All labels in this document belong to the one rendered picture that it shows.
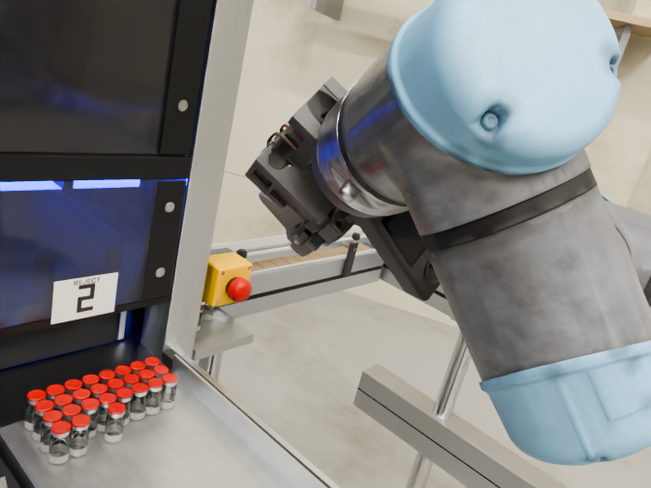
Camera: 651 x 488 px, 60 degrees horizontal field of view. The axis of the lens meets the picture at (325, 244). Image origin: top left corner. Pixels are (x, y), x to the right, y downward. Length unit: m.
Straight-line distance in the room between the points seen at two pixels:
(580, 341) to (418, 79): 0.11
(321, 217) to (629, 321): 0.21
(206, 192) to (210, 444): 0.35
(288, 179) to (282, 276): 0.83
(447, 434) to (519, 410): 1.33
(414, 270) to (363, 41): 2.92
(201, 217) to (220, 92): 0.18
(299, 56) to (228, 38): 2.58
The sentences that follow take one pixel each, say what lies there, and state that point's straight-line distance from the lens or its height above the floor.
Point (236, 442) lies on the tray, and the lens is 0.80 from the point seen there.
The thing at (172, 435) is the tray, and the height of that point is 0.88.
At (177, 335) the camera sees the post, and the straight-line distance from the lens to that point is 0.92.
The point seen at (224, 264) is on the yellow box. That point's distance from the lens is 0.92.
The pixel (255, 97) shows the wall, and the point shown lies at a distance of 3.45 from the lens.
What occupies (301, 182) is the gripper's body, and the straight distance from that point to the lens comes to 0.39.
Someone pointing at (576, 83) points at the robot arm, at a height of 1.40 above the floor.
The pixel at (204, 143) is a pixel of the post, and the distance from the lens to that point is 0.81.
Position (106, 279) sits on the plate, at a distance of 0.80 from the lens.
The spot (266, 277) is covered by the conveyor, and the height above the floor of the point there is 0.93.
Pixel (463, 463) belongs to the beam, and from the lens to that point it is 1.59.
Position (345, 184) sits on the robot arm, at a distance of 0.29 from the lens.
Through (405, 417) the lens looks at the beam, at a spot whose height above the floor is 0.50.
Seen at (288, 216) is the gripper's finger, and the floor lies 1.26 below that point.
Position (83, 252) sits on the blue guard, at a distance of 0.77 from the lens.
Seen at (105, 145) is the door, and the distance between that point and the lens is 0.74.
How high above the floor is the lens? 1.39
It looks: 19 degrees down
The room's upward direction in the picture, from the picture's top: 14 degrees clockwise
